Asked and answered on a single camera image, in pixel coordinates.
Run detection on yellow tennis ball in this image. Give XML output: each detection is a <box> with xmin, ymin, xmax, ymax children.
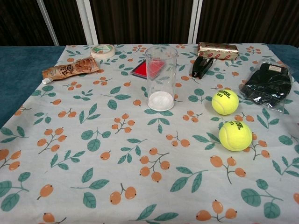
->
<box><xmin>219</xmin><ymin>120</ymin><xmax>253</xmax><ymax>152</ymax></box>
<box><xmin>211</xmin><ymin>88</ymin><xmax>240</xmax><ymax>115</ymax></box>

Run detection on clear plastic tube container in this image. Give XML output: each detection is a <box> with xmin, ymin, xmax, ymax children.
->
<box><xmin>145</xmin><ymin>46</ymin><xmax>178</xmax><ymax>112</ymax></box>

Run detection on red ink pad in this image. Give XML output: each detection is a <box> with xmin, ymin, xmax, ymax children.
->
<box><xmin>130</xmin><ymin>59</ymin><xmax>148</xmax><ymax>77</ymax></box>

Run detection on black stapler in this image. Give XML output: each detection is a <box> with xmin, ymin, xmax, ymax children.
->
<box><xmin>191</xmin><ymin>56</ymin><xmax>214</xmax><ymax>79</ymax></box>

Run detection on floral leaf berry tablecloth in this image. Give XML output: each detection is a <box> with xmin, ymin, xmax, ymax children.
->
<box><xmin>0</xmin><ymin>43</ymin><xmax>299</xmax><ymax>224</ymax></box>

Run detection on beige masking tape roll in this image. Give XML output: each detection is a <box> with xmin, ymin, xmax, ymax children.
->
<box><xmin>90</xmin><ymin>43</ymin><xmax>116</xmax><ymax>59</ymax></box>

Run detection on brown spout snack pouch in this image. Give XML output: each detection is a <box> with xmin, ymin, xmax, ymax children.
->
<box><xmin>42</xmin><ymin>57</ymin><xmax>100</xmax><ymax>84</ymax></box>

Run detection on dark brown curtain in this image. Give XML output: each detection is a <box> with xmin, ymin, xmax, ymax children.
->
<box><xmin>0</xmin><ymin>0</ymin><xmax>299</xmax><ymax>47</ymax></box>

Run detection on gold foil wrapped package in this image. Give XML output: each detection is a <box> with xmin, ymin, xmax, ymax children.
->
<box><xmin>197</xmin><ymin>42</ymin><xmax>241</xmax><ymax>61</ymax></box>

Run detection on black item in plastic bag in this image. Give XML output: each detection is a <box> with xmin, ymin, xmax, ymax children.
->
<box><xmin>238</xmin><ymin>61</ymin><xmax>294</xmax><ymax>112</ymax></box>

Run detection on wide white frame post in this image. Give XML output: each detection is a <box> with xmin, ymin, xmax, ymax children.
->
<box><xmin>77</xmin><ymin>0</ymin><xmax>99</xmax><ymax>45</ymax></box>

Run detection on slanted white frame post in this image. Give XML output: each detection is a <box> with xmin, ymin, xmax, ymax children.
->
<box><xmin>36</xmin><ymin>0</ymin><xmax>60</xmax><ymax>46</ymax></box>

